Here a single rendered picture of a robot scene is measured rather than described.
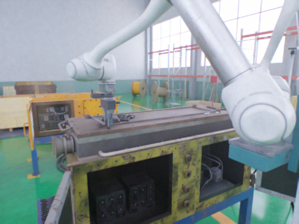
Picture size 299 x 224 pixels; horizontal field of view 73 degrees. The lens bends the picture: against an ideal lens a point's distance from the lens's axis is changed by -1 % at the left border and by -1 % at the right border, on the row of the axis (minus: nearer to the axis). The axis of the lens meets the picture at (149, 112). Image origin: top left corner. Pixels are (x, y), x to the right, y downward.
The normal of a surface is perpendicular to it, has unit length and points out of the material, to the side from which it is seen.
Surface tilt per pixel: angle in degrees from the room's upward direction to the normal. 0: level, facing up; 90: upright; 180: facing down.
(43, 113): 90
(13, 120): 90
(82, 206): 90
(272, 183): 90
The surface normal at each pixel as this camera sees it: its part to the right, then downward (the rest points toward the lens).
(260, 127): -0.45, 0.25
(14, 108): 0.51, 0.16
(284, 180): -0.63, 0.14
